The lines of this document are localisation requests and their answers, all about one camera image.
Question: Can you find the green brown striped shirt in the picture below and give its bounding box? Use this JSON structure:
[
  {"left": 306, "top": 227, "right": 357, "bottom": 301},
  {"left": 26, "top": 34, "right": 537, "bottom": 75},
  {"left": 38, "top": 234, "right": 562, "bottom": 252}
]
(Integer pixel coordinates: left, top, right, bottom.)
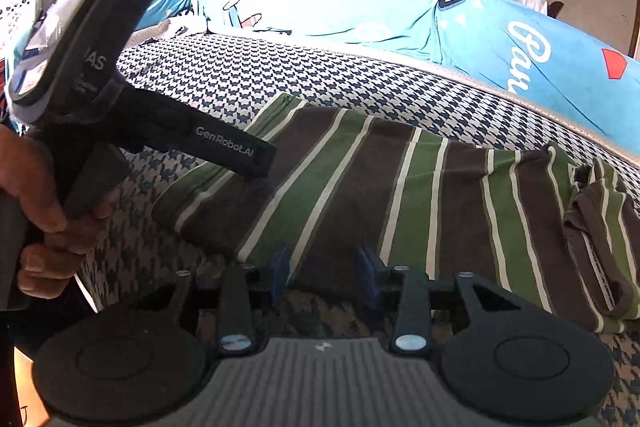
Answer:
[{"left": 152, "top": 93, "right": 640, "bottom": 334}]

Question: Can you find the table with white cloth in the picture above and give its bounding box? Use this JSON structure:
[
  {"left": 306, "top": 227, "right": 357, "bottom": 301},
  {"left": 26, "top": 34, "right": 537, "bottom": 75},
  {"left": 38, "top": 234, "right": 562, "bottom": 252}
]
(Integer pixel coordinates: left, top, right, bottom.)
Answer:
[{"left": 512, "top": 0, "right": 551, "bottom": 15}]

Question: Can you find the person's left hand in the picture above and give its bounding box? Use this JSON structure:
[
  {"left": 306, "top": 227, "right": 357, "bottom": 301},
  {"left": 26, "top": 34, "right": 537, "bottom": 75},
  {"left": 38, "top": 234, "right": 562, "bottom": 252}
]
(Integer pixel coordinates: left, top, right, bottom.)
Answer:
[{"left": 0, "top": 124, "right": 122, "bottom": 303}]

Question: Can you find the houndstooth sofa seat cover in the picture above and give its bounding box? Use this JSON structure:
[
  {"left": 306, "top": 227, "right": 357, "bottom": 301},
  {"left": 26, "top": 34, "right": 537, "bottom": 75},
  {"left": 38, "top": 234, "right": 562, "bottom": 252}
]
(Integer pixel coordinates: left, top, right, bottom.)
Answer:
[{"left": 75, "top": 32, "right": 640, "bottom": 427}]

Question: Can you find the blue back cushion, star print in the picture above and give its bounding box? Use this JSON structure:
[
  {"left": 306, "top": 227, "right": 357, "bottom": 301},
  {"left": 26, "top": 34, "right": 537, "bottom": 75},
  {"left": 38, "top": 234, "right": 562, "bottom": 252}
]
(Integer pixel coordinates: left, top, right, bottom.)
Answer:
[{"left": 205, "top": 0, "right": 451, "bottom": 62}]

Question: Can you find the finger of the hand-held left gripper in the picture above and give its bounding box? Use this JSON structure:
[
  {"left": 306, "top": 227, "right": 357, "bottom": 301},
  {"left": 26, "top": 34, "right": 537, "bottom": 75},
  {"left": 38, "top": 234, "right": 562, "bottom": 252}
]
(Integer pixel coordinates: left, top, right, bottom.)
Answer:
[{"left": 127, "top": 87, "right": 278, "bottom": 182}]

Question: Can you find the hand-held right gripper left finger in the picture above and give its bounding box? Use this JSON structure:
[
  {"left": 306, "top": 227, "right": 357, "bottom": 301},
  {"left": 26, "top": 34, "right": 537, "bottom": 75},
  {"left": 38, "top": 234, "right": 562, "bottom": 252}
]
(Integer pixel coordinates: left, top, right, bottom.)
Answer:
[{"left": 142, "top": 247, "right": 291, "bottom": 354}]

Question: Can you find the blue back cushion, script print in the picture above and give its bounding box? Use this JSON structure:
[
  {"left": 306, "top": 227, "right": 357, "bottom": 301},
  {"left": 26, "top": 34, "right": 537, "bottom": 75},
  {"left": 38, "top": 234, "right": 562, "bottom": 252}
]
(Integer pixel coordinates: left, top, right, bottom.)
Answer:
[{"left": 430, "top": 0, "right": 640, "bottom": 148}]

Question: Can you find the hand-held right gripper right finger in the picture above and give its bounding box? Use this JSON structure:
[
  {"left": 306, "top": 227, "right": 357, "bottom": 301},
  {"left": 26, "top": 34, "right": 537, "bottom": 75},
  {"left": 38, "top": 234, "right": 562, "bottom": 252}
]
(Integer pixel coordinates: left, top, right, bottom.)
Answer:
[{"left": 357, "top": 244, "right": 523, "bottom": 354}]

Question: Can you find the white perforated laundry basket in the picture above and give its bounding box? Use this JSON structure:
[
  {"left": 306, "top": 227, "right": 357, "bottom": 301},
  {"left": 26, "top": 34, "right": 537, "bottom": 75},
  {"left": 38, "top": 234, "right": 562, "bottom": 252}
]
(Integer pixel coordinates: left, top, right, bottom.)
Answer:
[{"left": 0, "top": 0, "right": 44, "bottom": 58}]

